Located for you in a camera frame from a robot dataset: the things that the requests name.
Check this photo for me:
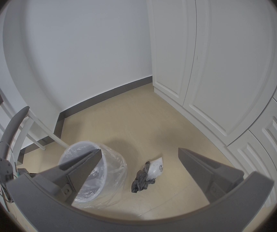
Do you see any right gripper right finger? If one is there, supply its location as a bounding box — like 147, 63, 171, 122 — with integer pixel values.
178, 147, 244, 205

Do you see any grey seat white chair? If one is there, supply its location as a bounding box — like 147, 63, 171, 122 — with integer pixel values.
0, 85, 69, 169

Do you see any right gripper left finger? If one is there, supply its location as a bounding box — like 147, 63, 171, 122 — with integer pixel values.
35, 149, 103, 205

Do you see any crumpled white paper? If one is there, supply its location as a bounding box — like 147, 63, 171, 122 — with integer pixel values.
144, 157, 164, 181

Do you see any crumpled black plastic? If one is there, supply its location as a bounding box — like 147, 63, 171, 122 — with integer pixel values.
131, 161, 156, 193

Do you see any white trash bin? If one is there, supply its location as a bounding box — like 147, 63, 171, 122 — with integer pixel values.
57, 141, 127, 202

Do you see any clear plastic bag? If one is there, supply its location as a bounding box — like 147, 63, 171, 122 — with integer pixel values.
57, 141, 127, 208

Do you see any white wardrobe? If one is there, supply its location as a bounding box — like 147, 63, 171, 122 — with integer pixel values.
143, 0, 277, 208

